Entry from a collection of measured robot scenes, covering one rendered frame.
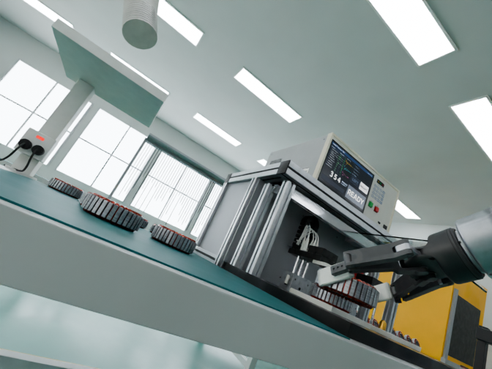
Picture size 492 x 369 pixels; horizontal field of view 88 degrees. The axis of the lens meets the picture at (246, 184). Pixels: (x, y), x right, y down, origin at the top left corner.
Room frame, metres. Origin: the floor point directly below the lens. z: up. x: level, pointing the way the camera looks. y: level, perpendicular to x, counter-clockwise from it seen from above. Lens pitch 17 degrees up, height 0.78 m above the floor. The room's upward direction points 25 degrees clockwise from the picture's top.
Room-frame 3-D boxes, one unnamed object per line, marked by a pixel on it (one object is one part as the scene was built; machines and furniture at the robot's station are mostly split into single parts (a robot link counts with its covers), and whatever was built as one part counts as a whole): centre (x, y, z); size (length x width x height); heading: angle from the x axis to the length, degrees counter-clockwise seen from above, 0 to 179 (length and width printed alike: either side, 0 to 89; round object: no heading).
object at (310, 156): (1.05, -0.32, 1.22); 0.44 x 0.39 x 0.20; 114
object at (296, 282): (0.83, -0.27, 0.80); 0.08 x 0.05 x 0.06; 114
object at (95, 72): (0.91, 0.62, 0.98); 0.37 x 0.35 x 0.46; 114
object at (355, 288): (0.50, -0.26, 0.82); 0.11 x 0.11 x 0.04
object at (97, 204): (0.53, 0.21, 0.77); 0.11 x 0.11 x 0.04
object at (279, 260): (0.98, -0.34, 0.92); 0.66 x 0.01 x 0.30; 114
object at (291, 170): (1.04, -0.31, 1.09); 0.68 x 0.44 x 0.05; 114
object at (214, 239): (0.98, 0.02, 0.91); 0.28 x 0.03 x 0.32; 24
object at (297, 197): (0.84, -0.40, 1.03); 0.62 x 0.01 x 0.03; 114
